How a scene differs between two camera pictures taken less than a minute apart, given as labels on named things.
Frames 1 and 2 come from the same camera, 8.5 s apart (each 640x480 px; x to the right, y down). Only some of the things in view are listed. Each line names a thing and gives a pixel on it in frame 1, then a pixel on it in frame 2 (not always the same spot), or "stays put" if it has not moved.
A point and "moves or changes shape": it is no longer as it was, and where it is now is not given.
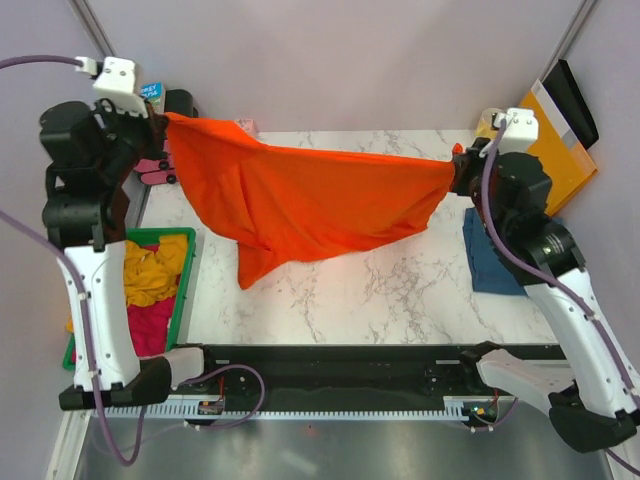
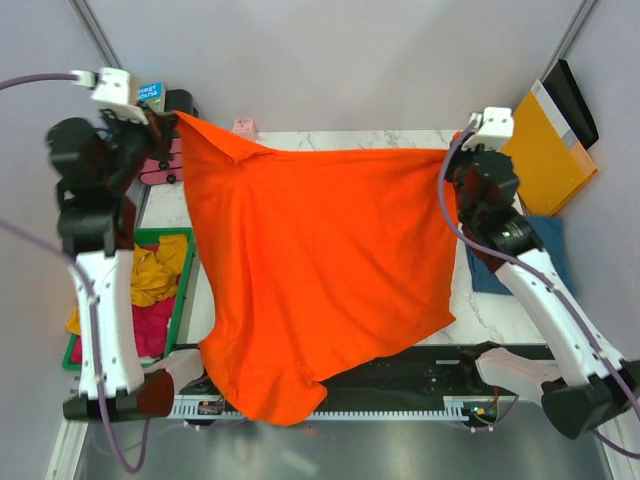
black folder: [567, 95] stays put
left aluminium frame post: [91, 29] stays put
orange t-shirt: [277, 200] moves or changes shape
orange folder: [570, 169] stays put
